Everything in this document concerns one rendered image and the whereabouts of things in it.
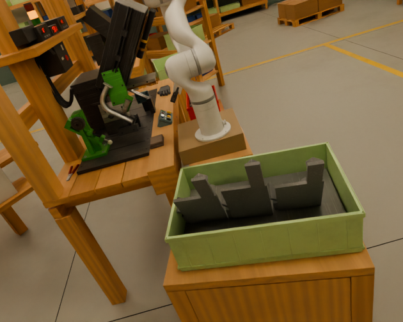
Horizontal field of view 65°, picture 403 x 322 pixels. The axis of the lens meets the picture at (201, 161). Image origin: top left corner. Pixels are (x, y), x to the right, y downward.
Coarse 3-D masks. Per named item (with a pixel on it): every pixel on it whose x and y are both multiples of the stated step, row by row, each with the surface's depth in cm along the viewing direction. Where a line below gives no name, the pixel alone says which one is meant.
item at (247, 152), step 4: (244, 136) 169; (248, 144) 161; (248, 148) 158; (236, 152) 158; (240, 152) 157; (244, 152) 156; (248, 152) 155; (220, 156) 159; (224, 156) 158; (228, 156) 157; (232, 156) 156; (236, 156) 155; (240, 156) 154; (244, 156) 153; (204, 160) 159; (208, 160) 158; (212, 160) 157; (216, 160) 156; (220, 160) 155; (192, 164) 159; (196, 164) 158
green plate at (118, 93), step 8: (104, 72) 193; (112, 72) 193; (120, 72) 194; (104, 80) 194; (112, 80) 195; (120, 80) 195; (112, 88) 196; (120, 88) 196; (112, 96) 197; (120, 96) 197; (112, 104) 199
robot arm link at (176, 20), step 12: (168, 0) 150; (180, 0) 145; (168, 12) 144; (180, 12) 144; (168, 24) 144; (180, 24) 142; (180, 36) 143; (192, 36) 141; (192, 48) 143; (204, 48) 139; (204, 60) 139; (204, 72) 144
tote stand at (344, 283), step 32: (320, 256) 103; (352, 256) 100; (192, 288) 108; (224, 288) 107; (256, 288) 105; (288, 288) 104; (320, 288) 103; (352, 288) 101; (192, 320) 119; (224, 320) 118; (256, 320) 116; (288, 320) 114; (320, 320) 112; (352, 320) 110
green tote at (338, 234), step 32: (224, 160) 134; (256, 160) 132; (288, 160) 131; (352, 192) 99; (288, 224) 96; (320, 224) 95; (352, 224) 94; (192, 256) 107; (224, 256) 106; (256, 256) 105; (288, 256) 103
